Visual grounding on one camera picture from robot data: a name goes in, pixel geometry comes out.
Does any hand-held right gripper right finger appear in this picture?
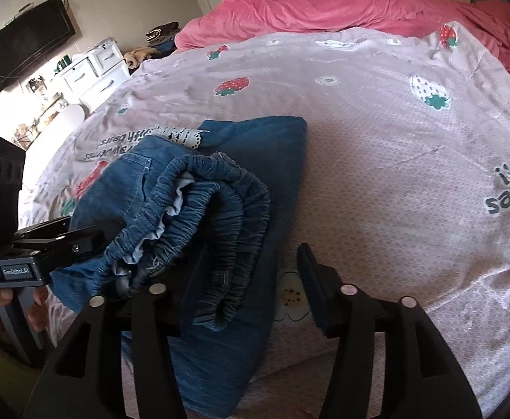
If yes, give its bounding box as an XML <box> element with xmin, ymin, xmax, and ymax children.
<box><xmin>296</xmin><ymin>242</ymin><xmax>483</xmax><ymax>419</ymax></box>

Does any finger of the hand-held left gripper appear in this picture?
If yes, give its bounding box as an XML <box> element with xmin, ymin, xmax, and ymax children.
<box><xmin>19</xmin><ymin>221</ymin><xmax>127</xmax><ymax>271</ymax></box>
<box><xmin>13</xmin><ymin>216</ymin><xmax>73</xmax><ymax>242</ymax></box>

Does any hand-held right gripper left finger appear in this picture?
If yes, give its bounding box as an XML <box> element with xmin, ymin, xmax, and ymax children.
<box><xmin>23</xmin><ymin>283</ymin><xmax>186</xmax><ymax>419</ymax></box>

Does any blue denim skirt with lace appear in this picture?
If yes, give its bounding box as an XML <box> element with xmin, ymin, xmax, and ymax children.
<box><xmin>49</xmin><ymin>116</ymin><xmax>308</xmax><ymax>417</ymax></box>

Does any pink strawberry printed blanket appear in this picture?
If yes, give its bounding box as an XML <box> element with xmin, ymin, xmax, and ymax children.
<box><xmin>17</xmin><ymin>22</ymin><xmax>510</xmax><ymax>419</ymax></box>

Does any white drawer cabinet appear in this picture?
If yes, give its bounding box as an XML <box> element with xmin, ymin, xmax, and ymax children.
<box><xmin>56</xmin><ymin>39</ymin><xmax>131</xmax><ymax>112</ymax></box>

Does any tan plush toy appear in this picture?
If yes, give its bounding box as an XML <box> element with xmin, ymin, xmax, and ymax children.
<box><xmin>124</xmin><ymin>46</ymin><xmax>162</xmax><ymax>69</ymax></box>

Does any pile of dark clothes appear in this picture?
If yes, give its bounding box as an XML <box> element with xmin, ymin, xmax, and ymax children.
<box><xmin>146</xmin><ymin>22</ymin><xmax>181</xmax><ymax>51</ymax></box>

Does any pink duvet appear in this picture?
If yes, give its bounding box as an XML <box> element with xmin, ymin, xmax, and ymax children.
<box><xmin>174</xmin><ymin>0</ymin><xmax>510</xmax><ymax>81</ymax></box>

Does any black wall television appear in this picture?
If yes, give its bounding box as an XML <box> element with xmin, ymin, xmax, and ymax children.
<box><xmin>0</xmin><ymin>0</ymin><xmax>77</xmax><ymax>92</ymax></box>

